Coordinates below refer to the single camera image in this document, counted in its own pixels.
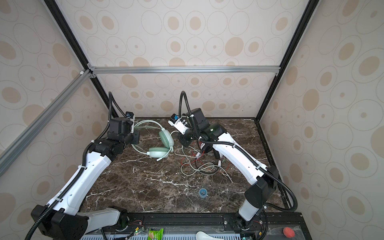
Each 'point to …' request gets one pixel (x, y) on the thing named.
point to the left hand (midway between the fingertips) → (137, 128)
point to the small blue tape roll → (203, 193)
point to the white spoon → (202, 235)
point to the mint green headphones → (165, 136)
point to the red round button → (288, 232)
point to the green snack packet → (156, 235)
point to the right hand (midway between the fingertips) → (177, 135)
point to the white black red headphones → (208, 148)
